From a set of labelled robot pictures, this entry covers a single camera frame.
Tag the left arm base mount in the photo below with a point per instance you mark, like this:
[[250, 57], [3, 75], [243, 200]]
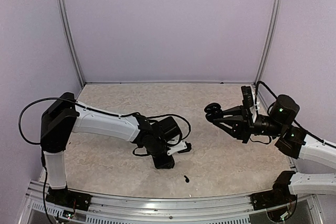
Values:
[[69, 199]]

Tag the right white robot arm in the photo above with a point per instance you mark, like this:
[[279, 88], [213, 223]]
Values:
[[298, 143]]

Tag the right aluminium corner post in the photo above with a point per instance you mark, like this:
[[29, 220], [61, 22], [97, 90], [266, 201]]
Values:
[[268, 41]]

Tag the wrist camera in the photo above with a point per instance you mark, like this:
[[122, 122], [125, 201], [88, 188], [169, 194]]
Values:
[[181, 147], [249, 102]]

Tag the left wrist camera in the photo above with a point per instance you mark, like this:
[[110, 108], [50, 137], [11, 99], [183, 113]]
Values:
[[181, 147]]

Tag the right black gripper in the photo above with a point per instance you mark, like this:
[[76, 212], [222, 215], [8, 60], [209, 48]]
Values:
[[243, 127]]

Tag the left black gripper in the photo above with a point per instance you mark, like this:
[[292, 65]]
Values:
[[163, 164]]

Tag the black earbud lower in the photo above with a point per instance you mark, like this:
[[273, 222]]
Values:
[[187, 180]]

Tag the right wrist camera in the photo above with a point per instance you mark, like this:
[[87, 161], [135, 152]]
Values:
[[249, 102]]

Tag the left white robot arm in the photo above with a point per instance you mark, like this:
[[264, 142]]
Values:
[[161, 139]]

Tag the left aluminium corner post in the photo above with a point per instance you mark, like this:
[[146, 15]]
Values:
[[70, 42]]

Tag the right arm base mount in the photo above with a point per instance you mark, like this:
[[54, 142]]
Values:
[[269, 199]]

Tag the aluminium corner post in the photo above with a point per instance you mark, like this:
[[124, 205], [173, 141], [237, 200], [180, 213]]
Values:
[[70, 42], [268, 41]]

